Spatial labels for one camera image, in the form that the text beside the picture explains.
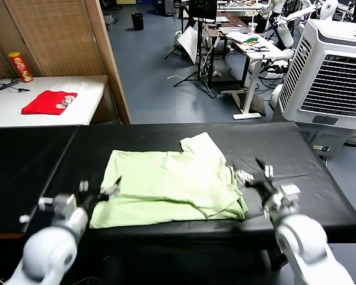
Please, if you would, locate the black table frame leg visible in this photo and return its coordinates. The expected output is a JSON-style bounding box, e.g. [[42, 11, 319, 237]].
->
[[266, 249, 288, 271]]

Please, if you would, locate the white humanoid robot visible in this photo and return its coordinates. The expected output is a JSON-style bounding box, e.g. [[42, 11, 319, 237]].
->
[[266, 0, 296, 50]]

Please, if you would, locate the black monitor on stand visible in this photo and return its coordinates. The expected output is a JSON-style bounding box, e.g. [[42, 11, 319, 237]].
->
[[189, 0, 219, 23]]

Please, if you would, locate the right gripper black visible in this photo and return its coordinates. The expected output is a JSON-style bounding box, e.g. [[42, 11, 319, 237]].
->
[[233, 157, 283, 206]]

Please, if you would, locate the grey laptop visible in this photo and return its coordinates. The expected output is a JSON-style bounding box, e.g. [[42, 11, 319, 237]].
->
[[219, 26, 250, 35]]

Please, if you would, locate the white standing desk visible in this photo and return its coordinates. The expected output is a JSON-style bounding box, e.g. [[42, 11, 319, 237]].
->
[[219, 29, 295, 121]]

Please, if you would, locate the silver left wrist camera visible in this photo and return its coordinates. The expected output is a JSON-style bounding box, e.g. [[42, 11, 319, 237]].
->
[[37, 194, 77, 215]]

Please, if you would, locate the black table cover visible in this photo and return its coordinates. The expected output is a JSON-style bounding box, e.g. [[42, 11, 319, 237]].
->
[[0, 126, 78, 239], [25, 121, 356, 242]]

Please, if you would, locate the black cable bundle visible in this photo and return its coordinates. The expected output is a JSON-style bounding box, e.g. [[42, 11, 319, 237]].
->
[[0, 77, 31, 95]]

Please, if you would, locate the red chips can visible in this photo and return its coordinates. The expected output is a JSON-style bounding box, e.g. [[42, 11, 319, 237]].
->
[[8, 51, 34, 83]]

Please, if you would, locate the white air cooler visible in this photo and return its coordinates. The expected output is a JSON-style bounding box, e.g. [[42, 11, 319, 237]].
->
[[277, 18, 356, 162]]

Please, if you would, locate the red folded shirt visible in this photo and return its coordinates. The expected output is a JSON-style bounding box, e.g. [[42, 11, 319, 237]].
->
[[21, 90, 78, 116]]

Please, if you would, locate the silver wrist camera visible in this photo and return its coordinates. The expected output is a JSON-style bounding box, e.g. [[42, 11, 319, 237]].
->
[[280, 183, 301, 199], [37, 194, 77, 215]]

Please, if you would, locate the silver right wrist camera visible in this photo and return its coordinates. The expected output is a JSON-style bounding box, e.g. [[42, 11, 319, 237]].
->
[[280, 183, 301, 199]]

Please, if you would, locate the white side table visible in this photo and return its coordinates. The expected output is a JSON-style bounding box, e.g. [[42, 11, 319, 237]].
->
[[0, 74, 109, 128]]

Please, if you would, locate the black trash bin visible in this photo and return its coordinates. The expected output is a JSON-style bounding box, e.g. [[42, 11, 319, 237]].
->
[[131, 12, 145, 31]]

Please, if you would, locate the wooden woven screen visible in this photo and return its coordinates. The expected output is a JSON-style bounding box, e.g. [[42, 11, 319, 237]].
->
[[0, 0, 132, 125]]

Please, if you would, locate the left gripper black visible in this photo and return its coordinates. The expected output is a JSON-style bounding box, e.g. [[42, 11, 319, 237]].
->
[[77, 175, 123, 213]]

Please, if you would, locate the light green shirt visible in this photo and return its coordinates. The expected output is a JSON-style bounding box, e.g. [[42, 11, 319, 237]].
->
[[89, 132, 249, 229]]

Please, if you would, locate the white reflector board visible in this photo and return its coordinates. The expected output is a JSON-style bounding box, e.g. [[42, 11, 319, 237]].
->
[[177, 26, 201, 64]]

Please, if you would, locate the plastic cup with straw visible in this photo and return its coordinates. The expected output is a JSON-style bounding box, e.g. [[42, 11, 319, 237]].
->
[[248, 16, 259, 36]]

